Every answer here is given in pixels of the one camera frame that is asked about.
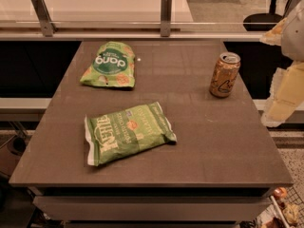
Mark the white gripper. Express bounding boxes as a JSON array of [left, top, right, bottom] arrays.
[[259, 0, 304, 127]]

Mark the orange soda can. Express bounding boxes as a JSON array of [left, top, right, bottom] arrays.
[[209, 52, 240, 98]]

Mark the black office chair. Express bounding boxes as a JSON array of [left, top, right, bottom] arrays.
[[242, 0, 304, 32]]

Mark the green Dang chips bag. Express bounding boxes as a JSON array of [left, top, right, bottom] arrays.
[[80, 42, 135, 88]]

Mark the green Kettle chips bag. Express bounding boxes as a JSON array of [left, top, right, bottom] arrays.
[[85, 102, 177, 166]]

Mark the grey table drawer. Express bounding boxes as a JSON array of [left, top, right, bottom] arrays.
[[34, 196, 270, 221]]

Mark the glass partition panel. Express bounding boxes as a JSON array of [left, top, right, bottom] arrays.
[[0, 0, 304, 27]]

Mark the middle metal glass bracket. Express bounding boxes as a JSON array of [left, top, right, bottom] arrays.
[[160, 0, 172, 37]]

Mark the metal glass bracket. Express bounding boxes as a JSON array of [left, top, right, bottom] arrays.
[[160, 0, 172, 37], [30, 0, 56, 37]]

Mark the white wire snack basket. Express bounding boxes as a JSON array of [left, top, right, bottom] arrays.
[[255, 187, 304, 228]]

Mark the left metal glass bracket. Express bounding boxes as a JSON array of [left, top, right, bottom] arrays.
[[30, 0, 56, 37]]

